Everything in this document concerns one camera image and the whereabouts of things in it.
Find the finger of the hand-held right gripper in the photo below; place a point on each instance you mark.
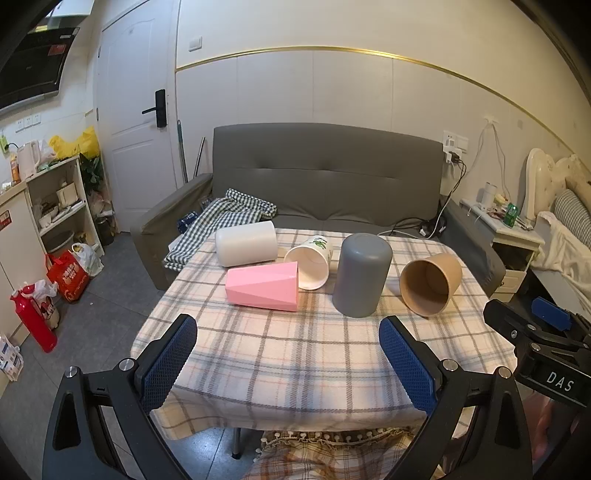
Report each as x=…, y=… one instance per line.
x=501, y=316
x=551, y=314

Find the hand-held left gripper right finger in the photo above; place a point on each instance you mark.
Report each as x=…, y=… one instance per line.
x=406, y=364

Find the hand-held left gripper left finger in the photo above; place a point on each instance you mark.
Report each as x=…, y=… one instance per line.
x=168, y=364

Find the brown paper cup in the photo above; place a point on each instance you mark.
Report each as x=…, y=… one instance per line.
x=445, y=270

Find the grey plastic cup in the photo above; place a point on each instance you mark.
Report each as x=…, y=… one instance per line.
x=360, y=277

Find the pink faceted cup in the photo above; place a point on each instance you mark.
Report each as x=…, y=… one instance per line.
x=263, y=286

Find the white paper cup green print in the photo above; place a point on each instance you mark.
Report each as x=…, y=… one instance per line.
x=307, y=270

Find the white plastic cup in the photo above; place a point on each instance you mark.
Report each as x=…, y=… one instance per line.
x=244, y=244

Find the person's right hand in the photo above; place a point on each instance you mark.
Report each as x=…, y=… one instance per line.
x=549, y=429

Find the white blanket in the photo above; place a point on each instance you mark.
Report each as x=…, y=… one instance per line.
x=568, y=249

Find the white nightstand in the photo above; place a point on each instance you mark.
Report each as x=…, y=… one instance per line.
x=512, y=237

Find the green bottle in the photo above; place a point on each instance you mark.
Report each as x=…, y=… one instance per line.
x=510, y=216

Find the metal table leg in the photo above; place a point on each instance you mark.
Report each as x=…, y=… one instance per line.
x=237, y=443

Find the grey checked pillow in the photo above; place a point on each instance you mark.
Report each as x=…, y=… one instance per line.
x=572, y=203

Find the plaid tablecloth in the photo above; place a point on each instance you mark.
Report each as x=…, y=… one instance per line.
x=286, y=350

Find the white cylinder container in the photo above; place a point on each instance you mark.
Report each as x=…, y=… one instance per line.
x=488, y=194

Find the white red plastic bag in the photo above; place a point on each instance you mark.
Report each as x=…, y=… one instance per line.
x=50, y=310

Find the red shopping bag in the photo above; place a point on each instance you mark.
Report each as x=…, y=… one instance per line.
x=69, y=277

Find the red fire extinguisher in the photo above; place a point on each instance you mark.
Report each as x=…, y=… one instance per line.
x=34, y=325

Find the cream bed headboard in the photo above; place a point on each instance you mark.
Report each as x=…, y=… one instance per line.
x=540, y=175

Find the blue packet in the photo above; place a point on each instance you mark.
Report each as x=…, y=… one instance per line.
x=186, y=224

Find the green gingham cloth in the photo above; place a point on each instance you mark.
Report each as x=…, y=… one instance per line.
x=207, y=221

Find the dark bucket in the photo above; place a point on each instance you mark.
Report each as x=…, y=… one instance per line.
x=104, y=230

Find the white blue carton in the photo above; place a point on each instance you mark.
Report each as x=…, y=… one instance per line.
x=10, y=357

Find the grey basin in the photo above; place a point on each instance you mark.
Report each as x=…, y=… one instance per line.
x=60, y=240

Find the white charger plug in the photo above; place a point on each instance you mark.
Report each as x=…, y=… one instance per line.
x=452, y=158

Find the white kitchen cabinet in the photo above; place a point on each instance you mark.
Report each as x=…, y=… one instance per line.
x=18, y=240

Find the grey sofa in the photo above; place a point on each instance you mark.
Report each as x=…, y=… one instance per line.
x=323, y=184

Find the white shelf unit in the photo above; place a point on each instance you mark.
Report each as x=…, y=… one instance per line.
x=78, y=184

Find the white door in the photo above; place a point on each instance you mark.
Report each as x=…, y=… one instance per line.
x=134, y=161

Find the green plant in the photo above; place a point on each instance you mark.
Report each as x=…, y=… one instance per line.
x=91, y=173

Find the metal pole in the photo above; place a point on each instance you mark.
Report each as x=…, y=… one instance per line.
x=198, y=159

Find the yellow plastic bag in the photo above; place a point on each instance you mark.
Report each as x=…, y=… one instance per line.
x=69, y=145

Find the orange bottle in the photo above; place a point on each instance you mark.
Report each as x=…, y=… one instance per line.
x=15, y=168

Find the white electric kettle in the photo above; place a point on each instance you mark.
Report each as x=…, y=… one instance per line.
x=27, y=159

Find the black range hood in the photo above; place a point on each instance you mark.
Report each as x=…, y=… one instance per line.
x=32, y=64

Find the white light switch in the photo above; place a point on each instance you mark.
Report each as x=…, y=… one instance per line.
x=195, y=45

